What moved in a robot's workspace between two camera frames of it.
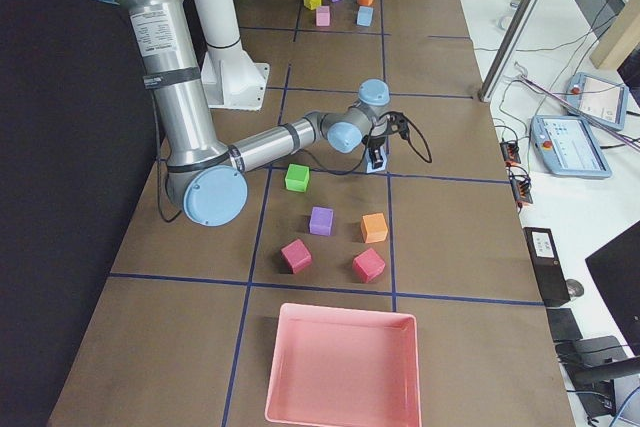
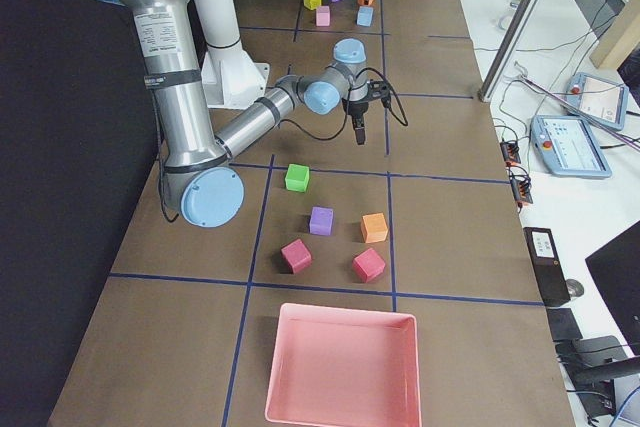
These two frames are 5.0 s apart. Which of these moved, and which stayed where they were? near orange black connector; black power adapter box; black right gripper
Moved: black right gripper
Stayed: black power adapter box; near orange black connector
